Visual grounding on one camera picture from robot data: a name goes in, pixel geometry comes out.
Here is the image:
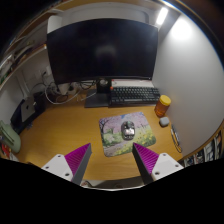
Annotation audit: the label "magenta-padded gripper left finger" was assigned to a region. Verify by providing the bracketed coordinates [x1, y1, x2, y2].
[41, 143, 92, 185]

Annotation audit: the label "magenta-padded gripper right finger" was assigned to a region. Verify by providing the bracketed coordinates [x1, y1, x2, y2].
[132, 142, 184, 185]

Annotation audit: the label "transparent computer mouse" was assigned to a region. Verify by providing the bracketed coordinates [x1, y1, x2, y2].
[120, 120, 136, 141]

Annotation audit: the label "cherry blossom print mouse pad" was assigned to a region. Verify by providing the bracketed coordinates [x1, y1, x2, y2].
[98, 111, 157, 158]

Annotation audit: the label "pens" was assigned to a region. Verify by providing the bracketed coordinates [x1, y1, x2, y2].
[170, 123, 183, 154]

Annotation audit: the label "white earbuds case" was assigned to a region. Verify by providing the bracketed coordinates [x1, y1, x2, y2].
[158, 116, 170, 128]

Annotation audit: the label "wooden bookshelf with books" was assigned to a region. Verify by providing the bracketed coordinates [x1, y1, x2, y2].
[181, 128, 224, 168]

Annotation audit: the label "pale green bag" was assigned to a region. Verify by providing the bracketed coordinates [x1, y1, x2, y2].
[0, 119, 22, 154]

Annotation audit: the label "orange jar with yellow lid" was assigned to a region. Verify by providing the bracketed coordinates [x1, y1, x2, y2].
[154, 94, 172, 118]

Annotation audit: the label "black mechanical keyboard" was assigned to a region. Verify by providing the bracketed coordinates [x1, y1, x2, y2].
[109, 86, 161, 106]

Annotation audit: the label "white power strip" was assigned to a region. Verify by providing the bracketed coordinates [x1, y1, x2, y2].
[54, 83, 76, 96]

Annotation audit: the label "white flat box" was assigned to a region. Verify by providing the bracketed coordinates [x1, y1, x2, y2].
[111, 78, 154, 88]

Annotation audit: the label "black computer monitor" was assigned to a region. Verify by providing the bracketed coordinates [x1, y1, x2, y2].
[46, 18, 159, 109]

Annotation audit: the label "white cable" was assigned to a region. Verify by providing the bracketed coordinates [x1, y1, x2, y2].
[43, 81, 98, 105]

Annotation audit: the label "black cable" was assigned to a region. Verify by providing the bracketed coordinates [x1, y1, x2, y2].
[78, 79, 98, 91]

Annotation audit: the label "white wall outlet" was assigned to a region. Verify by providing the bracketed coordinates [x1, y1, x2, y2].
[39, 64, 53, 79]

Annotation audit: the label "wooden wall shelf unit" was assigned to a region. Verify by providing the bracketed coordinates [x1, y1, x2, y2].
[0, 19, 49, 88]

